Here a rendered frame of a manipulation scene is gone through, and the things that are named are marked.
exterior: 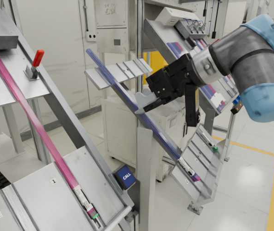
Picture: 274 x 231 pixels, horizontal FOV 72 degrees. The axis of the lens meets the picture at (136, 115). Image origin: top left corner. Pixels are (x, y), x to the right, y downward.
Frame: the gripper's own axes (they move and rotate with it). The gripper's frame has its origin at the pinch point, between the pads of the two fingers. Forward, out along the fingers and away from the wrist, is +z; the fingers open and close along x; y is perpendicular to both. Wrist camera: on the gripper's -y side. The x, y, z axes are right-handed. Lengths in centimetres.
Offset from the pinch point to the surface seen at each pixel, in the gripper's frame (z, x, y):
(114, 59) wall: 140, -209, 82
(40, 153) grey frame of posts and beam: 51, 7, 5
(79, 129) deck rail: 11.0, 13.6, 4.5
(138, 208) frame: 10.6, 10.4, -24.1
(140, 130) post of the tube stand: 10.0, -8.1, -6.5
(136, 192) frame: 8.0, 10.3, -18.9
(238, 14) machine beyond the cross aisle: -28, -421, 55
